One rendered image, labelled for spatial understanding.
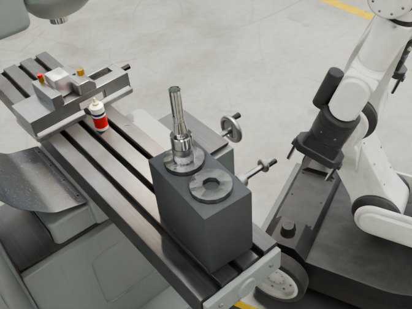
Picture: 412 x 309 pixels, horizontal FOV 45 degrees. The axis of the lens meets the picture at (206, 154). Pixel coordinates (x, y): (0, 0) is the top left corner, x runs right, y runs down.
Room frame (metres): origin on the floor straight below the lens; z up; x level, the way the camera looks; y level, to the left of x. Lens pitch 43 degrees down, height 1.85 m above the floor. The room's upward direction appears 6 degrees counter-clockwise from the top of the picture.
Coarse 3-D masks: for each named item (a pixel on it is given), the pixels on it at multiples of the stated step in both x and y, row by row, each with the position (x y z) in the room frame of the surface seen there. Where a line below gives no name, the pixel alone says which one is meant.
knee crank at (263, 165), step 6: (258, 162) 1.39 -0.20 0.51; (264, 162) 1.37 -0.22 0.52; (270, 162) 1.39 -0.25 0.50; (276, 162) 1.41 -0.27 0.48; (258, 168) 1.36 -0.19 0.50; (264, 168) 1.36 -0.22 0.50; (240, 174) 1.31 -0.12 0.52; (246, 174) 1.33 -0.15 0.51; (252, 174) 1.33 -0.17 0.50; (240, 180) 1.29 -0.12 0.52; (246, 180) 1.29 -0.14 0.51
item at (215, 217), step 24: (168, 168) 0.77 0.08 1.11; (192, 168) 0.76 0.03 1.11; (216, 168) 0.77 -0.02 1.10; (168, 192) 0.75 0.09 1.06; (192, 192) 0.69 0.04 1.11; (216, 192) 0.69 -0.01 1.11; (240, 192) 0.69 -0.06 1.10; (168, 216) 0.77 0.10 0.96; (192, 216) 0.67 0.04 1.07; (216, 216) 0.64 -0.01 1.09; (240, 216) 0.67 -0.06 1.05; (192, 240) 0.68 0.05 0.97; (216, 240) 0.64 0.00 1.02; (240, 240) 0.67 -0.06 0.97; (216, 264) 0.64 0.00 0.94
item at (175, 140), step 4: (172, 132) 0.80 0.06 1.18; (188, 132) 0.80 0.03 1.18; (172, 136) 0.79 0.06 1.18; (176, 136) 0.79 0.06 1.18; (184, 136) 0.79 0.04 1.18; (188, 136) 0.78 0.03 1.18; (192, 136) 0.79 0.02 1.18; (172, 140) 0.78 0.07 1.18; (176, 140) 0.78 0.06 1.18; (180, 140) 0.77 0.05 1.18; (184, 140) 0.77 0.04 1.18; (188, 140) 0.78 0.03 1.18; (180, 144) 0.77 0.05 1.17
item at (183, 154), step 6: (192, 138) 0.79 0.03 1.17; (174, 144) 0.78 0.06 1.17; (186, 144) 0.77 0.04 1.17; (192, 144) 0.79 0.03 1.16; (174, 150) 0.78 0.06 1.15; (180, 150) 0.77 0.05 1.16; (186, 150) 0.77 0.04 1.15; (192, 150) 0.78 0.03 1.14; (174, 156) 0.78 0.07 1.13; (180, 156) 0.77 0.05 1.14; (186, 156) 0.77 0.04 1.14; (192, 156) 0.78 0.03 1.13; (180, 162) 0.77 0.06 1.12; (186, 162) 0.77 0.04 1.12
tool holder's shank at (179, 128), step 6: (168, 90) 0.79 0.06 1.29; (174, 90) 0.79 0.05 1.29; (180, 90) 0.79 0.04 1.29; (174, 96) 0.78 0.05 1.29; (180, 96) 0.79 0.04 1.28; (174, 102) 0.78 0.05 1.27; (180, 102) 0.79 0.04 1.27; (174, 108) 0.78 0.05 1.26; (180, 108) 0.79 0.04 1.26; (174, 114) 0.79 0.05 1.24; (180, 114) 0.79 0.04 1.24; (174, 120) 0.79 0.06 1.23; (180, 120) 0.78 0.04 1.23; (174, 126) 0.79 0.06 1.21; (180, 126) 0.78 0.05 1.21; (186, 126) 0.79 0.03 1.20; (174, 132) 0.79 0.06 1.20; (180, 132) 0.78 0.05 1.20
